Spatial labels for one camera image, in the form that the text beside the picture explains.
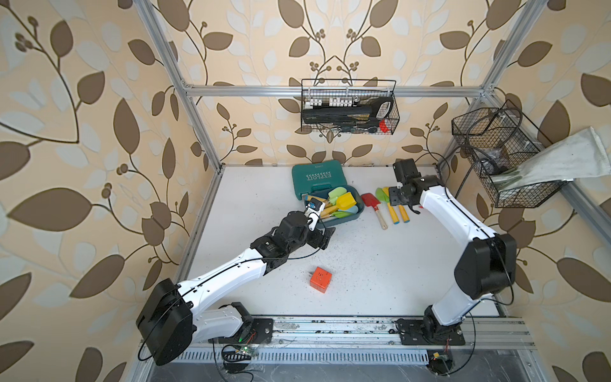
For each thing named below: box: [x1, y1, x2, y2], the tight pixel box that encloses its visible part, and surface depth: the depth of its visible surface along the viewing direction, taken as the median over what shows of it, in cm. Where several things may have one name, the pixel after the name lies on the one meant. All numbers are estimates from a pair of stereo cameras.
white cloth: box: [490, 126, 611, 191], surface depth 59 cm
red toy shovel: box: [361, 192, 388, 230], surface depth 106 cm
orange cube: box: [309, 265, 333, 294], surface depth 82 cm
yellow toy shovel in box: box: [320, 191, 357, 216], surface depth 106 cm
